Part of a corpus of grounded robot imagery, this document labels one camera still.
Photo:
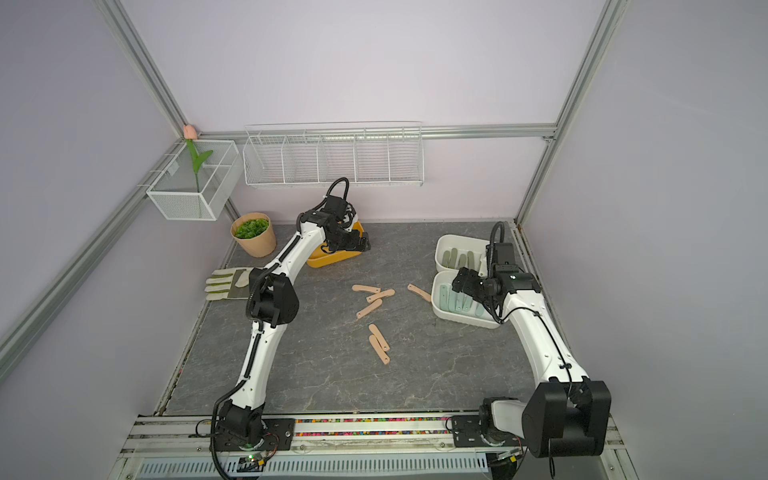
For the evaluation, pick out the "small white mesh basket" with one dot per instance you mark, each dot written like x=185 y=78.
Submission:
x=174 y=193

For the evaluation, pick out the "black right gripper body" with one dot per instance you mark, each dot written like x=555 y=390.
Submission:
x=474 y=285

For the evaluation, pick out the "peach knife top right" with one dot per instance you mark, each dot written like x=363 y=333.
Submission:
x=420 y=292

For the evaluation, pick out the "white wire wall shelf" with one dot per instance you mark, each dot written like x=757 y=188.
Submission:
x=299 y=154

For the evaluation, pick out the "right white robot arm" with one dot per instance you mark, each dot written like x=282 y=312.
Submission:
x=567 y=414

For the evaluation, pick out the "white basin with knives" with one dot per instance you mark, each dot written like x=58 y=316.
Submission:
x=463 y=244

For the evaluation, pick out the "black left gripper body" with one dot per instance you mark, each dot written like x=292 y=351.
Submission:
x=348 y=240

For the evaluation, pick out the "peach knife bottom of pile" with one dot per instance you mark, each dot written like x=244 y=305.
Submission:
x=383 y=356

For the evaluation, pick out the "yellow plastic basin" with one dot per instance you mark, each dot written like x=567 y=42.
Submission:
x=319 y=258

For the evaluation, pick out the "beige green work glove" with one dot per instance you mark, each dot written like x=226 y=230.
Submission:
x=228 y=284

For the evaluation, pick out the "peach knife top centre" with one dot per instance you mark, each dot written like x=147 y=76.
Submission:
x=380 y=295

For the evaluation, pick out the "peach plastic plant pot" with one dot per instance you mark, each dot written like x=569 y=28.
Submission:
x=258 y=247

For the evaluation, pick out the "peach knife upright middle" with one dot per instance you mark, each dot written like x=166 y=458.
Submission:
x=369 y=309

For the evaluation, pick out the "green artificial plant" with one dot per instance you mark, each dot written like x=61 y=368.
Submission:
x=251 y=228

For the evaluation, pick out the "peach knife top left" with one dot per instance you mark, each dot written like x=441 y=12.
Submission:
x=365 y=288

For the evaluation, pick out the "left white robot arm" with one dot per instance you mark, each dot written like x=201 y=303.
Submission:
x=272 y=304

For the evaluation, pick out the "artificial pink tulip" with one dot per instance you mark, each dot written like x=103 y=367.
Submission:
x=198 y=158

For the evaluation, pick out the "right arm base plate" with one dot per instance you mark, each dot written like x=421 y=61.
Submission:
x=467 y=432

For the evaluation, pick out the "peach knife lower middle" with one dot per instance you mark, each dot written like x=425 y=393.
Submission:
x=375 y=331

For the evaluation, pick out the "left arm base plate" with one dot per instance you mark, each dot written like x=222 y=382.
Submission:
x=260 y=434

